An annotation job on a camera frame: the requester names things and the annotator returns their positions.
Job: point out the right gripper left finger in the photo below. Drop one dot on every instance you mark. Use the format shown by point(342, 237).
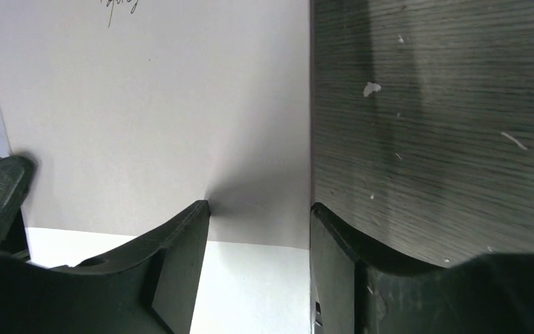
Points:
point(147, 285)

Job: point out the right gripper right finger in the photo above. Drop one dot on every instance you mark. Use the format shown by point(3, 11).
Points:
point(364, 286)

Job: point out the grey white notebook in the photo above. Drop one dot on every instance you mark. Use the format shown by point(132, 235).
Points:
point(132, 110)

